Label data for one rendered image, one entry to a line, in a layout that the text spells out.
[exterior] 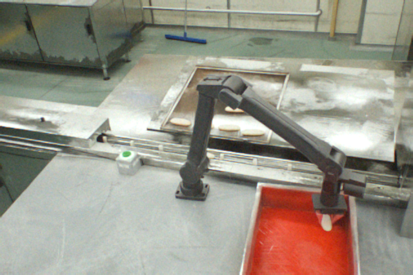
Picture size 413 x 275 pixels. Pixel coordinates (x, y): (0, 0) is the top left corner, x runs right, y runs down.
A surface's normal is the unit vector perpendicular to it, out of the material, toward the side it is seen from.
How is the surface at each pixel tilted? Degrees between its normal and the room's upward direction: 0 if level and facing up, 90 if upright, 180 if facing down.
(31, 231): 0
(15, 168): 90
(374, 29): 90
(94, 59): 90
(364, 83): 10
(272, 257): 0
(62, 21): 90
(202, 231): 0
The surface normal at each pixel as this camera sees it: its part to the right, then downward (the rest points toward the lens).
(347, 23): -0.32, 0.55
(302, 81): -0.12, -0.72
